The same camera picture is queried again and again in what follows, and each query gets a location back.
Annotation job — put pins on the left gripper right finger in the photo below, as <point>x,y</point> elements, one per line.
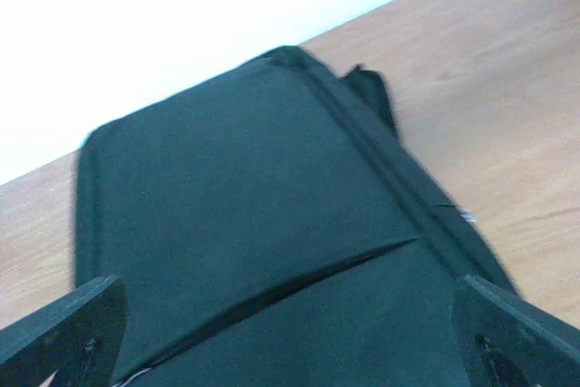
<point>506,341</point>

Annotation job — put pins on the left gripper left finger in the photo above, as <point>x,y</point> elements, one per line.
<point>73,341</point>

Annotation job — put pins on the black student bag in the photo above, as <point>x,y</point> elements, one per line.
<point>271,230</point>

